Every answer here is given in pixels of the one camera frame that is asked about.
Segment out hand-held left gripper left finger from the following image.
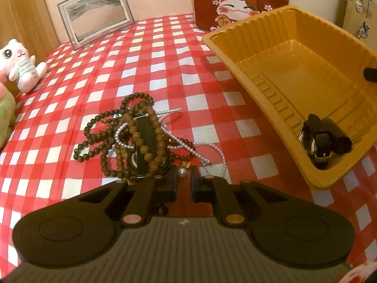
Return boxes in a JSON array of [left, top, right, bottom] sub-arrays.
[[77, 166, 179, 227]]

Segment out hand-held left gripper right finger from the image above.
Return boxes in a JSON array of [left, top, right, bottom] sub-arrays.
[[190, 165, 291, 227]]

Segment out white pearl necklace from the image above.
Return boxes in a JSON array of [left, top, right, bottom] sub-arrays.
[[114, 108, 227, 180]]

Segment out yellow plastic tray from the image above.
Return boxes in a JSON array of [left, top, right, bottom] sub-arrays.
[[202, 5, 377, 190]]

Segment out dark green bead necklace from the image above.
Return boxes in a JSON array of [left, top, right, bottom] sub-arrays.
[[74, 92, 155, 179]]

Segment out beige door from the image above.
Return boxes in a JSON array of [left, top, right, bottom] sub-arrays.
[[336, 0, 377, 40]]

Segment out red white checkered tablecloth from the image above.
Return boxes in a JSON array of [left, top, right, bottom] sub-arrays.
[[0, 13, 377, 283]]

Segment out red white patterned cloth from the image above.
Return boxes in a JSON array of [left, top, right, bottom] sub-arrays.
[[336, 264, 377, 283]]

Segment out silver framed picture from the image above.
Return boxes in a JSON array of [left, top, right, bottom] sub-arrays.
[[57, 0, 135, 50]]

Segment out white cat plush toy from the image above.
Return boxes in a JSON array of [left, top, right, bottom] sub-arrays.
[[0, 38, 48, 92]]

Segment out dark red bead bracelet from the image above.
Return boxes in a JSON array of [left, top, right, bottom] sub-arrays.
[[165, 137, 196, 168]]

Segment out brown wooden bead bracelet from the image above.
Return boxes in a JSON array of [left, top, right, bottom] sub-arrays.
[[119, 106, 170, 177]]

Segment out black strap wristwatch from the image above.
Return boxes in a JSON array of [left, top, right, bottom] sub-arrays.
[[298, 113, 353, 163], [127, 115, 173, 180]]

